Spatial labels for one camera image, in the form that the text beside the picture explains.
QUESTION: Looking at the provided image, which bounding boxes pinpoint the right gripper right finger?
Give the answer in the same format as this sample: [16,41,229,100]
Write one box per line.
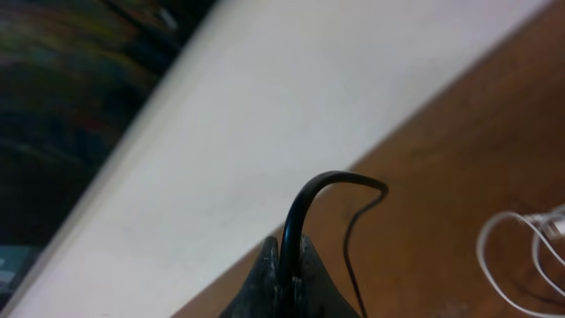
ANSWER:
[295,235,359,318]

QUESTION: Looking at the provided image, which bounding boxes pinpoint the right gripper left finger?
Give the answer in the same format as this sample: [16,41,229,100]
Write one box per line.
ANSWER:
[219,236,278,318]

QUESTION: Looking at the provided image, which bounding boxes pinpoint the black usb cable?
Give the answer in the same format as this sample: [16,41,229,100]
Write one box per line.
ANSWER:
[277,170,390,318]

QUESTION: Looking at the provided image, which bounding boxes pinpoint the white usb cable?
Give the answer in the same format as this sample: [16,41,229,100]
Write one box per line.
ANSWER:
[475,203,565,318]

